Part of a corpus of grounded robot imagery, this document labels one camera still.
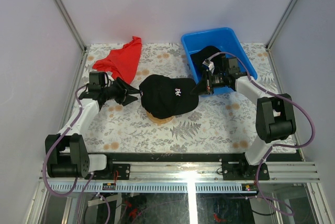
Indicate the red cloth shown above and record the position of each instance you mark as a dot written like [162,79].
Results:
[123,62]

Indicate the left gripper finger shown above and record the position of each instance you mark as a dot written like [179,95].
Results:
[128,99]
[124,89]

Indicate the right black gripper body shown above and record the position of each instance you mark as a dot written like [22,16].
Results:
[217,80]

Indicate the blue plastic bin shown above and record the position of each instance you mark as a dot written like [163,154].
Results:
[227,40]

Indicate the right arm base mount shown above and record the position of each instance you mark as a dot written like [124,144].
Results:
[241,170]

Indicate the aluminium frame post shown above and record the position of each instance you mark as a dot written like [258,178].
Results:
[70,24]
[288,10]

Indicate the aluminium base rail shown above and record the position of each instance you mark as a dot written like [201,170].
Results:
[279,172]

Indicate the black cap pink logo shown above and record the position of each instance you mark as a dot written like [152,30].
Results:
[164,97]

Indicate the left aluminium frame post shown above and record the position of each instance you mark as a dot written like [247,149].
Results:
[70,24]

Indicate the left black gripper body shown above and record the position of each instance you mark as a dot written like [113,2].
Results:
[116,91]

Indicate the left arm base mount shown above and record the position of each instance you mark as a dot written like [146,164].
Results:
[113,171]

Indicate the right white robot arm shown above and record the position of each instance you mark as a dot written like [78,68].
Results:
[275,119]

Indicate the right aluminium frame post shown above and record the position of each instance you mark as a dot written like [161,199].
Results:
[288,10]

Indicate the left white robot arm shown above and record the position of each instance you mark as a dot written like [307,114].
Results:
[66,152]

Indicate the wooden hat stand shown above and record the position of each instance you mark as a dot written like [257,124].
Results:
[157,120]

